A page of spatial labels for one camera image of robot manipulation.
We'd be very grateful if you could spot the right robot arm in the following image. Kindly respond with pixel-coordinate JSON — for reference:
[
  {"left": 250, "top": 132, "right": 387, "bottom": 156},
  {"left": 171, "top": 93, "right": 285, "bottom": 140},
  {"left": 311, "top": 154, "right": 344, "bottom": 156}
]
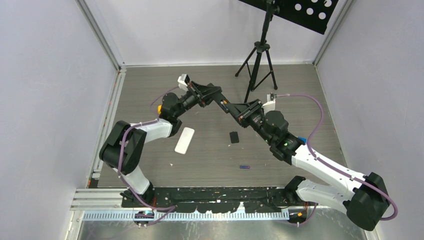
[{"left": 219, "top": 99, "right": 391, "bottom": 231}]

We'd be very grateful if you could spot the blue green lego block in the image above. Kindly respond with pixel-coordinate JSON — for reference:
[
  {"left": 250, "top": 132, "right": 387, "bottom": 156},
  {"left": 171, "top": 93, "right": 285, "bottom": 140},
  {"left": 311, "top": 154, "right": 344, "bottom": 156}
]
[{"left": 298, "top": 136, "right": 307, "bottom": 143}]

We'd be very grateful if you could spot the black perforated board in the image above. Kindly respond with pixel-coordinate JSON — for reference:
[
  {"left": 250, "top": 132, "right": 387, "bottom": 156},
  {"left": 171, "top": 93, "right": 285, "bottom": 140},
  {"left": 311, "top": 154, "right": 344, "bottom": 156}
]
[{"left": 241, "top": 0, "right": 339, "bottom": 35}]

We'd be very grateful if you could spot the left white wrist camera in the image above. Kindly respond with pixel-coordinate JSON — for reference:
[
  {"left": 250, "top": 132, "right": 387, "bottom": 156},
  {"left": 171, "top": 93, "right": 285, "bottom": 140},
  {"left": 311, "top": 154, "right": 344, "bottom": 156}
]
[{"left": 177, "top": 74, "right": 190, "bottom": 92}]

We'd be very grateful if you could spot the black tripod stand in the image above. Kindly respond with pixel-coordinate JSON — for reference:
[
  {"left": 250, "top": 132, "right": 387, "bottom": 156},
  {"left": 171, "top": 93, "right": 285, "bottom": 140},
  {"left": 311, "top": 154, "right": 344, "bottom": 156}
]
[{"left": 234, "top": 0, "right": 280, "bottom": 103}]

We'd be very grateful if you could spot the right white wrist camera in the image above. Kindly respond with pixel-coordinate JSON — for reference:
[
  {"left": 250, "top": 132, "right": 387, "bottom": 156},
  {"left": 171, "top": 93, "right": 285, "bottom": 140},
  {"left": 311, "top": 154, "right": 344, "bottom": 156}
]
[{"left": 262, "top": 92, "right": 276, "bottom": 115}]

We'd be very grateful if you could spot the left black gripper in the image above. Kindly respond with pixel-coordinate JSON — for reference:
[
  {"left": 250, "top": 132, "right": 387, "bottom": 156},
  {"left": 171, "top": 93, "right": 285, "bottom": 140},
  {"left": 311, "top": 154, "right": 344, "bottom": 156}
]
[{"left": 174, "top": 81, "right": 222, "bottom": 119}]

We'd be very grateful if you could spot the black remote control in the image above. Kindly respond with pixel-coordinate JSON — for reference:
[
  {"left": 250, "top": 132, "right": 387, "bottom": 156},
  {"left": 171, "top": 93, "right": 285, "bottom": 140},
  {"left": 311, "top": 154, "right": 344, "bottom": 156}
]
[{"left": 212, "top": 92, "right": 230, "bottom": 114}]

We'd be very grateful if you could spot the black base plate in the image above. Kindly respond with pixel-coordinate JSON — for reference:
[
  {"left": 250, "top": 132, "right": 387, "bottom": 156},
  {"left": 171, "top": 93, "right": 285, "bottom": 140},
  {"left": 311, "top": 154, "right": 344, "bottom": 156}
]
[{"left": 121, "top": 186, "right": 319, "bottom": 215}]

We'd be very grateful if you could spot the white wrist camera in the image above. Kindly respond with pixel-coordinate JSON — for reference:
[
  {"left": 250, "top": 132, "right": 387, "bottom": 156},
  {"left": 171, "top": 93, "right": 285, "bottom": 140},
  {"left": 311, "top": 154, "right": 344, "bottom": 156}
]
[
  {"left": 177, "top": 74, "right": 190, "bottom": 92},
  {"left": 262, "top": 92, "right": 276, "bottom": 115}
]

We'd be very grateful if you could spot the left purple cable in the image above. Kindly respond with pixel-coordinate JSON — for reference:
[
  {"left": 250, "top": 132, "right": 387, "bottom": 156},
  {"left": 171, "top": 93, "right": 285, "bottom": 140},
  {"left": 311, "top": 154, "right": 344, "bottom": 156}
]
[{"left": 117, "top": 86, "right": 181, "bottom": 226}]

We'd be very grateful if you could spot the black battery cover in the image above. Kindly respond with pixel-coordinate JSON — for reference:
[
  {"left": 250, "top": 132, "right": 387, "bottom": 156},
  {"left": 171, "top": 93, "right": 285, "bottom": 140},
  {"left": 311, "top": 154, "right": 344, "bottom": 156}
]
[{"left": 229, "top": 131, "right": 240, "bottom": 144}]

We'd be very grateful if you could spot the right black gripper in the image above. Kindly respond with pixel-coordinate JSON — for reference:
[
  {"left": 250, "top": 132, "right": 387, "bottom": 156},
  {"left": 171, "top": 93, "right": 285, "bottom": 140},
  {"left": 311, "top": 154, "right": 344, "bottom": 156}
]
[{"left": 226, "top": 98, "right": 274, "bottom": 144}]

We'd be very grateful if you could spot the white remote control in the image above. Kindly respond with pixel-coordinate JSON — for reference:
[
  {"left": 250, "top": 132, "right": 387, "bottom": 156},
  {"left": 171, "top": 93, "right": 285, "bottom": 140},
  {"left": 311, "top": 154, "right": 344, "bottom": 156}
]
[{"left": 174, "top": 127, "right": 195, "bottom": 155}]

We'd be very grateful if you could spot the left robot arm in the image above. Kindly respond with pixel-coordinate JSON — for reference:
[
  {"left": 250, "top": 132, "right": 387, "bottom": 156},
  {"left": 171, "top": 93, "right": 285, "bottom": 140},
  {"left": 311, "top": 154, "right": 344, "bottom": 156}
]
[{"left": 98, "top": 81, "right": 222, "bottom": 207}]

